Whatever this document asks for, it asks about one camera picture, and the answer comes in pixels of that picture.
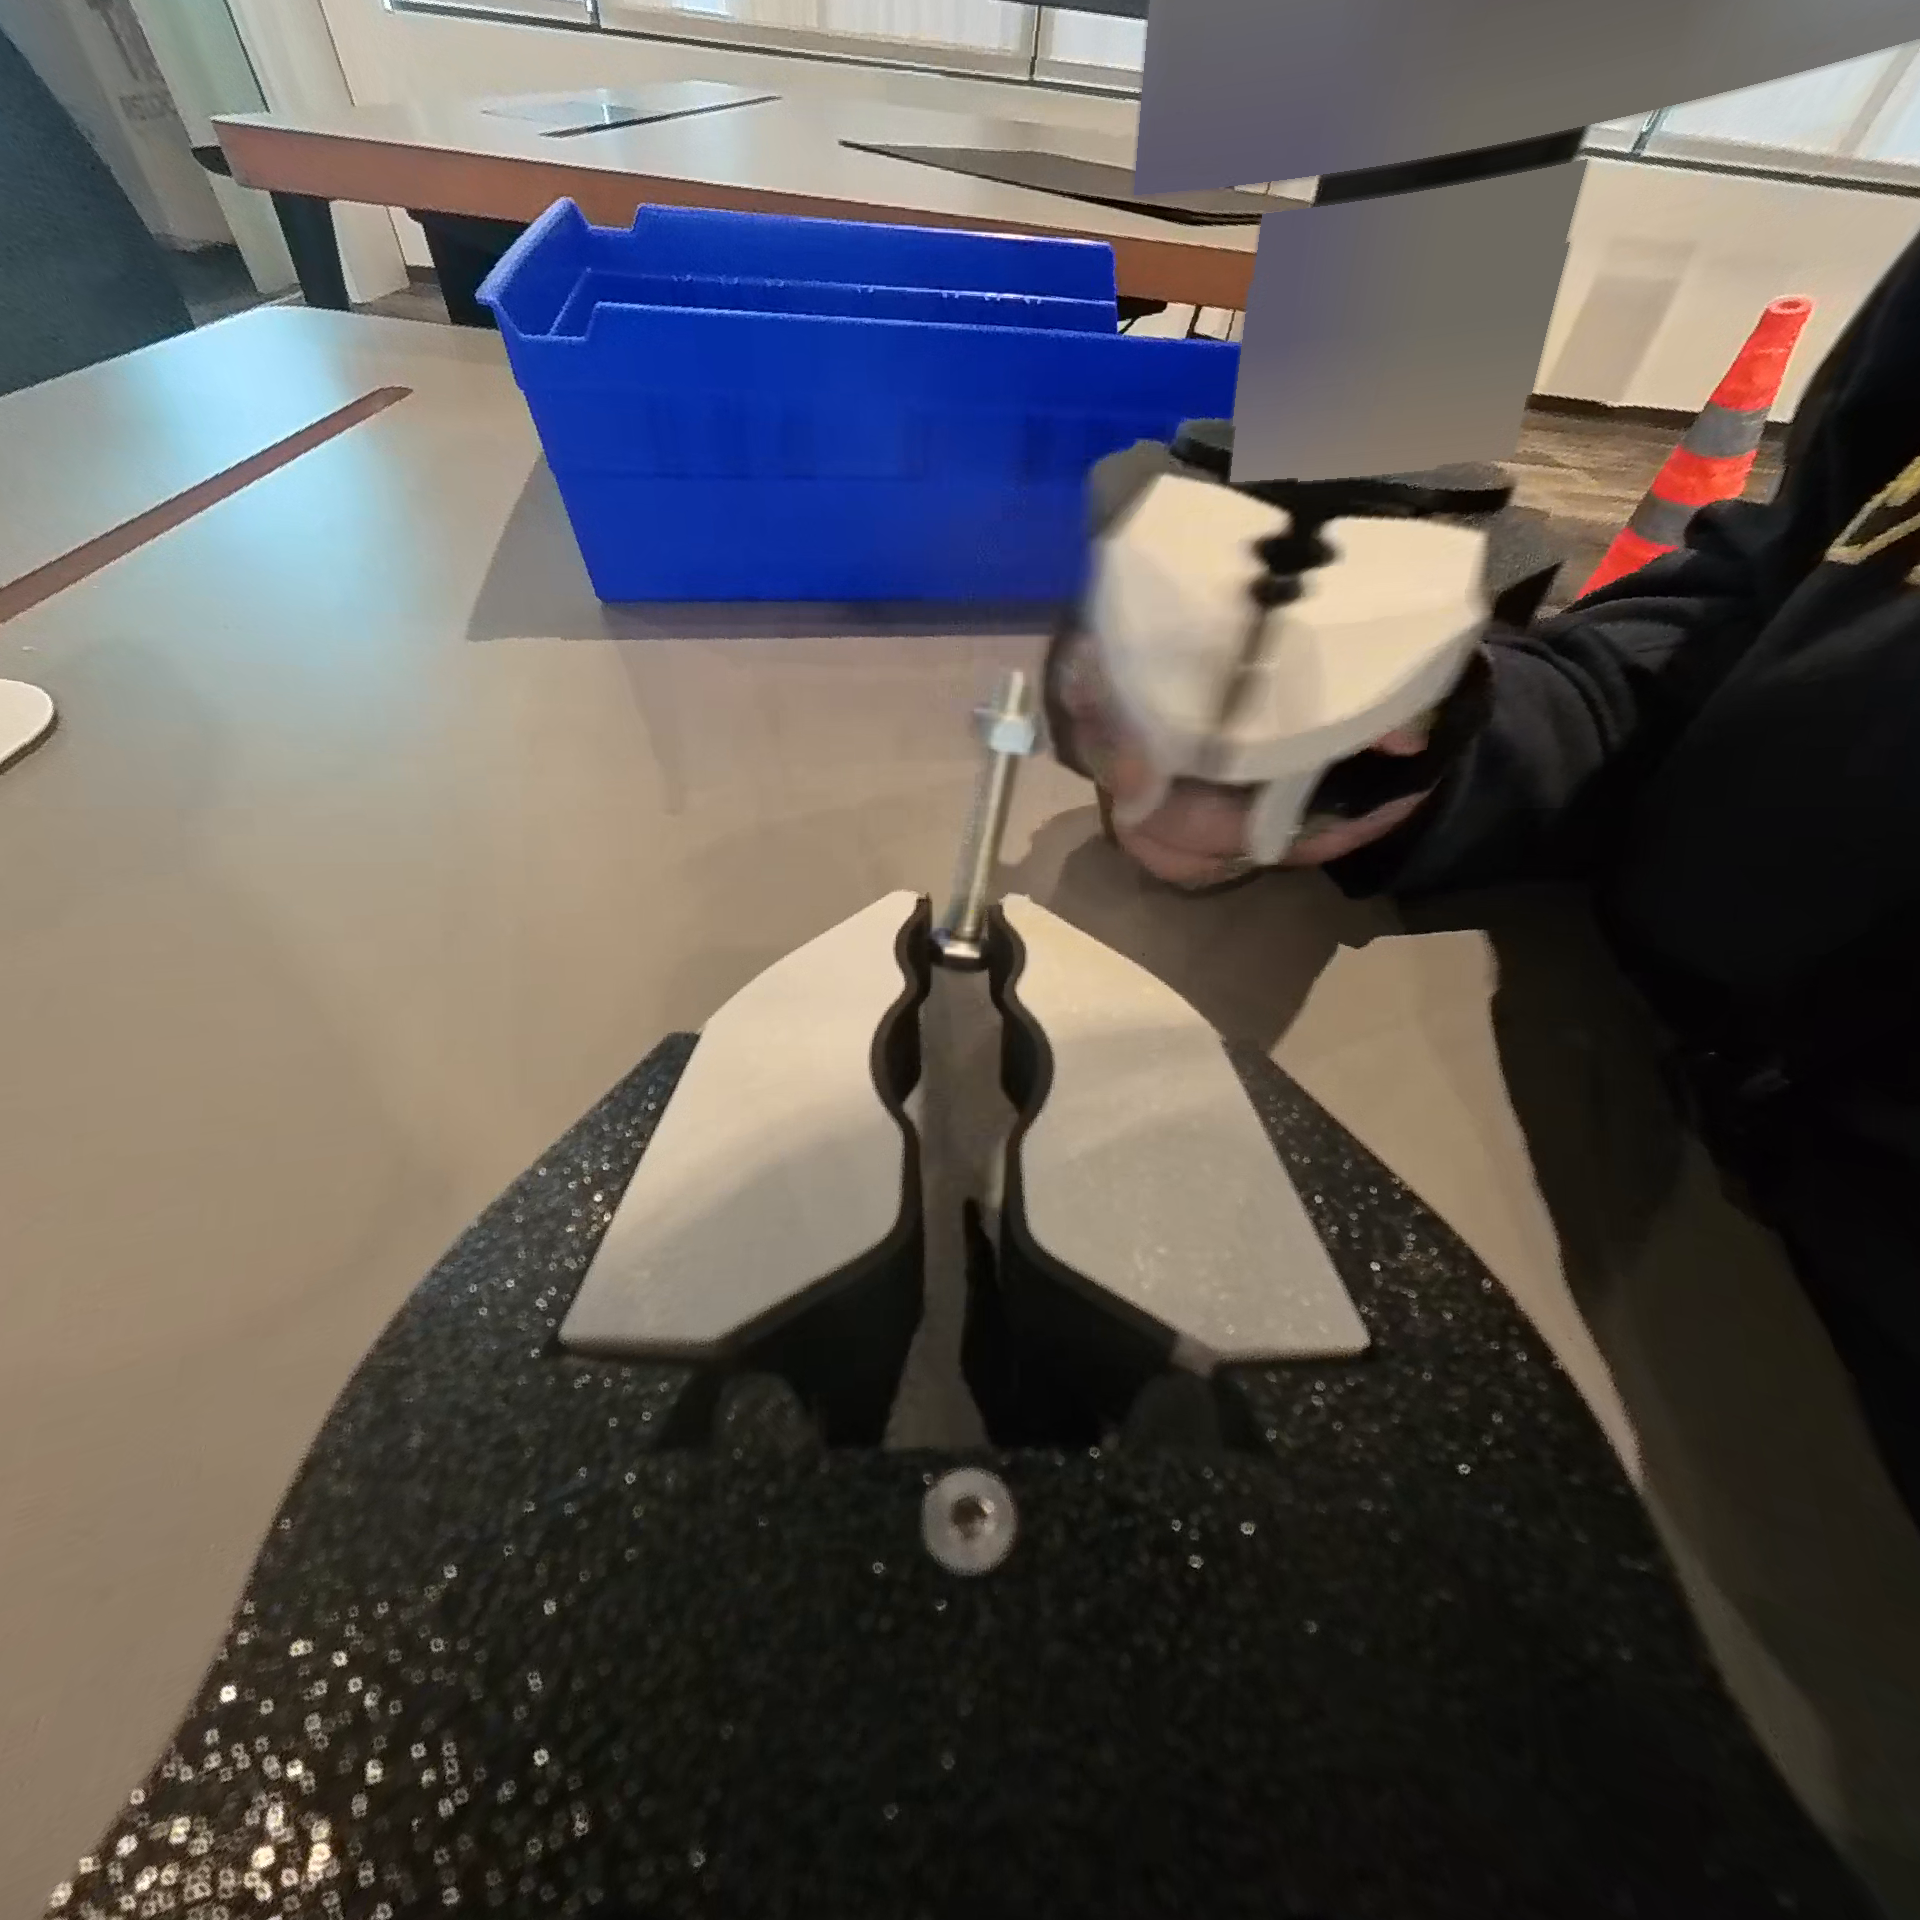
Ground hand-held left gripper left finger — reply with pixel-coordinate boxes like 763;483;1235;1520
558;890;929;1364

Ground person's right hand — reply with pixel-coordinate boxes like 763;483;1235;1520
1049;627;1433;896

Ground orange traffic cone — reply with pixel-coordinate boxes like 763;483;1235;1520
1574;292;1818;602

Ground window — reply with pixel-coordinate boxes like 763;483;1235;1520
382;0;1149;96

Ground black desk mat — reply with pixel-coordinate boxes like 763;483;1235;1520
839;137;1261;225

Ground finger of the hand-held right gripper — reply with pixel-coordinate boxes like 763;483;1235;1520
1089;449;1297;778
1227;515;1497;866

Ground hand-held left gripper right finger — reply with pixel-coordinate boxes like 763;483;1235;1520
990;891;1373;1368

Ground blue plastic bin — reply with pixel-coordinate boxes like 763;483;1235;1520
476;194;1244;607

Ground person's dark hoodie torso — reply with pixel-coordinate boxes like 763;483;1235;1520
1499;271;1920;1443

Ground silver long bolt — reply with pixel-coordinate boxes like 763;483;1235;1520
930;670;1038;975

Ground person's right forearm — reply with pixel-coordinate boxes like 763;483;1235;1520
1329;577;1847;932

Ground brown edged grey table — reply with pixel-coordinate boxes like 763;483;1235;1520
211;82;1261;324

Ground dark mesh office chair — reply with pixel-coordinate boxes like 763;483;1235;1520
0;31;197;395

